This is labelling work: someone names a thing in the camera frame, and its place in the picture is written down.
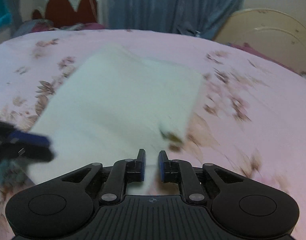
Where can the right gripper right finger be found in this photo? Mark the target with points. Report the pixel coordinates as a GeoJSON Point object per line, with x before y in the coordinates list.
{"type": "Point", "coordinates": [182, 173]}

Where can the cream knitted sweater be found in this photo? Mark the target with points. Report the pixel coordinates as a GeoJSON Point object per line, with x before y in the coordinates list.
{"type": "Point", "coordinates": [111, 107]}

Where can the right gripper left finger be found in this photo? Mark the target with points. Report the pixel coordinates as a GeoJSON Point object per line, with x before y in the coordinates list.
{"type": "Point", "coordinates": [118, 176]}

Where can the magenta pillow by red headboard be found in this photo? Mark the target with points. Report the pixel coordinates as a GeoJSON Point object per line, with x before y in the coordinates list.
{"type": "Point", "coordinates": [92, 26]}

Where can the cream round headboard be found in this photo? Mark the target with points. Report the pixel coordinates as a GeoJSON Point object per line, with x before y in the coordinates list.
{"type": "Point", "coordinates": [269, 32]}

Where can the pile of clothes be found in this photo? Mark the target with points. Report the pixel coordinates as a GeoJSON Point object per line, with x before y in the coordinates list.
{"type": "Point", "coordinates": [34, 26]}

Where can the pink floral bed sheet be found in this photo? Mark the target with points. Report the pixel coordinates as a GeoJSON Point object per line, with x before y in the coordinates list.
{"type": "Point", "coordinates": [249, 116]}

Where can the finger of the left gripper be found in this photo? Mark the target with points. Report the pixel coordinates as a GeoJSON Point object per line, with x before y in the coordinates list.
{"type": "Point", "coordinates": [28, 138]}
{"type": "Point", "coordinates": [31, 152]}

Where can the blue grey curtain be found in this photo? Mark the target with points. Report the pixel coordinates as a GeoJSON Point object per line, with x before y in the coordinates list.
{"type": "Point", "coordinates": [199, 18]}

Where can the red heart-shaped headboard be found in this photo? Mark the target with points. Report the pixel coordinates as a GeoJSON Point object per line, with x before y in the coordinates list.
{"type": "Point", "coordinates": [69, 12]}

